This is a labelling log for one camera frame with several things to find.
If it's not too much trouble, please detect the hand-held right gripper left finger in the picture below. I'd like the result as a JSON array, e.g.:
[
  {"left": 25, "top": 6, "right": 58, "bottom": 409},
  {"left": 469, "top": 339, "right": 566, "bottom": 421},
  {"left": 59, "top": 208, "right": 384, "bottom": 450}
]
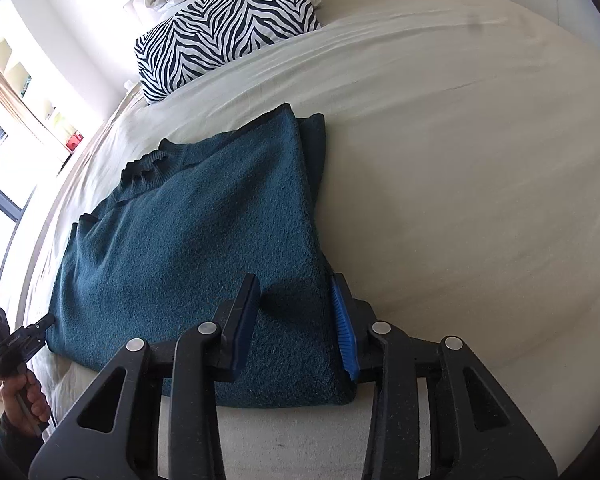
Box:
[{"left": 28, "top": 273, "right": 262, "bottom": 480}]

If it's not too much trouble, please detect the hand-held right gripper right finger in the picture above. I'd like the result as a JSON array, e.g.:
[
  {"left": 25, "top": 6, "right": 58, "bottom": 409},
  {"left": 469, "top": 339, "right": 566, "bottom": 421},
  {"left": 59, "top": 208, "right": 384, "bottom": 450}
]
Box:
[{"left": 328, "top": 273, "right": 558, "bottom": 480}]

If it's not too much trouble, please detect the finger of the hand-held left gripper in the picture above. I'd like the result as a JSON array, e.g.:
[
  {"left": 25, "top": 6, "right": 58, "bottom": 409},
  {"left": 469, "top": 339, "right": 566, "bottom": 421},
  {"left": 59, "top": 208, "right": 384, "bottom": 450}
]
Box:
[{"left": 22, "top": 314, "right": 57, "bottom": 348}]

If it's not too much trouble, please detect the dark teal knit sweater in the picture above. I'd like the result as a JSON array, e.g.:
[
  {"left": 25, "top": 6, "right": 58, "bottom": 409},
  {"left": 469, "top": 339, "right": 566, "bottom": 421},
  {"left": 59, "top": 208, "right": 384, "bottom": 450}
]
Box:
[{"left": 45, "top": 103, "right": 357, "bottom": 409}]

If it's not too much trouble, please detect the person's left forearm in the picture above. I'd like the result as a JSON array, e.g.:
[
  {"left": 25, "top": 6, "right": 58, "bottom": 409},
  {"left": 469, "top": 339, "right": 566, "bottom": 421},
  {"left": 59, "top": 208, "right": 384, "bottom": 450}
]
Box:
[{"left": 0, "top": 410, "right": 48, "bottom": 458}]

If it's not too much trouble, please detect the person's left hand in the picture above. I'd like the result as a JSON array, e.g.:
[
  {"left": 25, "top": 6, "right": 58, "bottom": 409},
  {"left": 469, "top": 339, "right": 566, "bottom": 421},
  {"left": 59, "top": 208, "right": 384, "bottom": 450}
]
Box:
[{"left": 0, "top": 367, "right": 52, "bottom": 437}]

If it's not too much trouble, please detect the dark framed window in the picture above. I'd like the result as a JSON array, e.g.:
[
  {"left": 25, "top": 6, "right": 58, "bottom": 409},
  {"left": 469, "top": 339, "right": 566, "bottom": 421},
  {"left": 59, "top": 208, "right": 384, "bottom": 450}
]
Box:
[{"left": 0, "top": 95, "right": 37, "bottom": 223}]

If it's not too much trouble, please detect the bed with cream sheet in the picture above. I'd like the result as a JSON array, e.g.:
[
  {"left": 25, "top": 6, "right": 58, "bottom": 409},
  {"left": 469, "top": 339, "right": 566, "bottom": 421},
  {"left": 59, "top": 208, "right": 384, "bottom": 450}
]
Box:
[{"left": 0, "top": 0, "right": 600, "bottom": 480}]

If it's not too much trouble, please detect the beige curtain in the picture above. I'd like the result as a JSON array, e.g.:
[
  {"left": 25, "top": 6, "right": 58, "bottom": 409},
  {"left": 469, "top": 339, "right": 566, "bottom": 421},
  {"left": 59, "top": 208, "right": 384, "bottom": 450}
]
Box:
[{"left": 0, "top": 57, "right": 29, "bottom": 127}]

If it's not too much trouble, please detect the zebra print pillow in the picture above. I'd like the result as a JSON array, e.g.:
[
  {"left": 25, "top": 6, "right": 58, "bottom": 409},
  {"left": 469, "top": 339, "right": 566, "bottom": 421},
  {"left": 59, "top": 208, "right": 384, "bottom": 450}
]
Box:
[{"left": 134, "top": 0, "right": 323, "bottom": 105}]

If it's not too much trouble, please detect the white wall shelf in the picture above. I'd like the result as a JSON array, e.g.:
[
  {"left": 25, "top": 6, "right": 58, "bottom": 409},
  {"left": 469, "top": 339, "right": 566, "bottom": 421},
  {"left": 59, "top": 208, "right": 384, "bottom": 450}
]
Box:
[{"left": 0, "top": 37, "right": 87, "bottom": 163}]

